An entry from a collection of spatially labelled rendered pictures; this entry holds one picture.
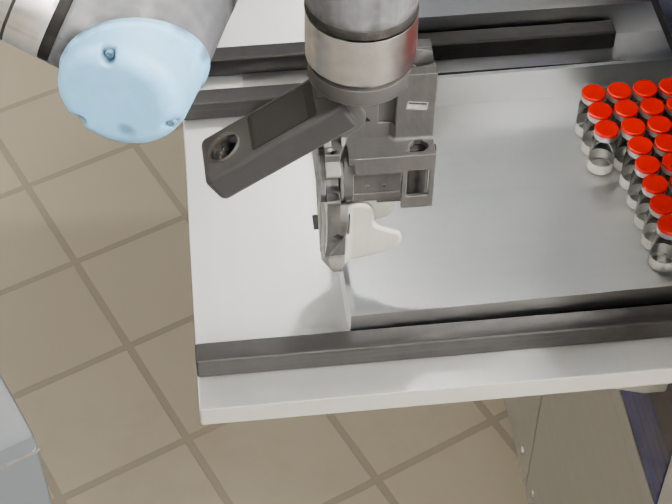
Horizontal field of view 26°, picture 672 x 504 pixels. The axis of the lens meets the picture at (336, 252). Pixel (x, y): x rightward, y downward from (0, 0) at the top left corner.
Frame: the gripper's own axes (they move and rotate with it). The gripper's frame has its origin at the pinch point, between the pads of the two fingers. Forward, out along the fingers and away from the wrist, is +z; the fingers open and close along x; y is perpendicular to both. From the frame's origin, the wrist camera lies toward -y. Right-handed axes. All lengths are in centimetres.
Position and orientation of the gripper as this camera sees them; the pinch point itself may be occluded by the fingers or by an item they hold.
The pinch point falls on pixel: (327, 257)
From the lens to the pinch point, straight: 112.7
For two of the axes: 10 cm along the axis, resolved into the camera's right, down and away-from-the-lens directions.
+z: -0.1, 6.7, 7.4
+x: -1.1, -7.4, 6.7
